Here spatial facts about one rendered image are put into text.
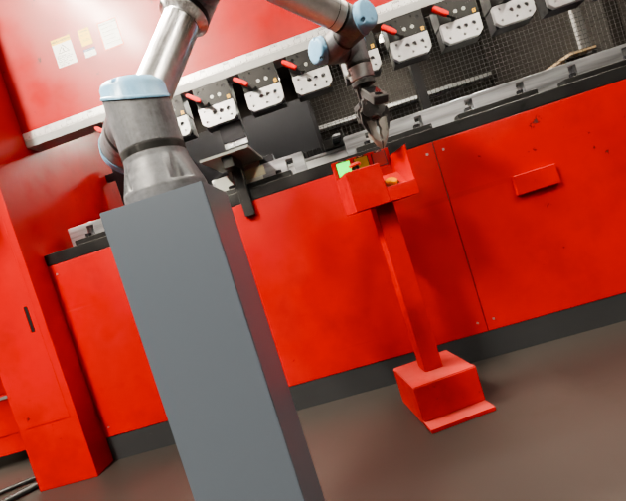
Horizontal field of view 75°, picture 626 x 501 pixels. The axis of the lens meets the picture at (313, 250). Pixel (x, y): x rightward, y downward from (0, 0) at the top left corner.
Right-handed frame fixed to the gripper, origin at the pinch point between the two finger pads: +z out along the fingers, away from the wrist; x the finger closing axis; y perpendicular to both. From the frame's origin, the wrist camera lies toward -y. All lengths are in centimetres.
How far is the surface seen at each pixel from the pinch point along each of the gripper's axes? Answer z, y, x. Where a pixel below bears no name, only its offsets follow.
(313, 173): 1.0, 29.2, 18.5
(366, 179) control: 9.0, -5.9, 9.7
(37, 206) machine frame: -20, 59, 127
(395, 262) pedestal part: 36.1, -3.3, 7.0
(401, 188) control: 14.6, -6.4, 0.1
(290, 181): 1.3, 30.9, 27.4
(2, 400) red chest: 58, 83, 185
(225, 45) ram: -58, 49, 35
